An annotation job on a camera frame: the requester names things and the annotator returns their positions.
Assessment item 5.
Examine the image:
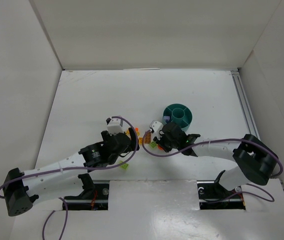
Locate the green 2x2 lego near finger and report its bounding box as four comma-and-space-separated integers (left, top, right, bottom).
149, 141, 157, 149

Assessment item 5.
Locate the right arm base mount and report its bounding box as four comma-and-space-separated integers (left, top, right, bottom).
197, 170, 246, 210

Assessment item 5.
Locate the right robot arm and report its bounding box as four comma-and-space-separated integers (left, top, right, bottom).
150, 120, 278, 191

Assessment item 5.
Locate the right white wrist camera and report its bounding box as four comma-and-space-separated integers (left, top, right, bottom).
149, 120, 163, 140

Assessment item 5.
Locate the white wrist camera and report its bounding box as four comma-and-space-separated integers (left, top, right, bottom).
149, 120, 163, 140
106, 117, 124, 136

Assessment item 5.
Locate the green 2x4 lego brick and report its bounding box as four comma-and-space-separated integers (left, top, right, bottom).
119, 161, 129, 171

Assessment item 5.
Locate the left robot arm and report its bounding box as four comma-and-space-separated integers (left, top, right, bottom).
0, 127, 139, 217

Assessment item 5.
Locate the brown 2x4 lego plate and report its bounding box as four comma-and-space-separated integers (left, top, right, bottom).
144, 132, 152, 144

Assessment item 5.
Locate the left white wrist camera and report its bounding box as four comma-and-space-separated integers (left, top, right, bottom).
106, 117, 124, 136

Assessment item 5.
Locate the teal divided round container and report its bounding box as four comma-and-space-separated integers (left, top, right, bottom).
162, 103, 193, 132

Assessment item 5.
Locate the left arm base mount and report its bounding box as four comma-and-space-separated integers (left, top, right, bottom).
64, 173, 110, 211

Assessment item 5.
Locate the aluminium rail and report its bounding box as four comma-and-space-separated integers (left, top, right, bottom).
231, 70, 260, 139

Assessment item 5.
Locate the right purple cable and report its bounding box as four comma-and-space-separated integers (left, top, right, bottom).
141, 129, 284, 203

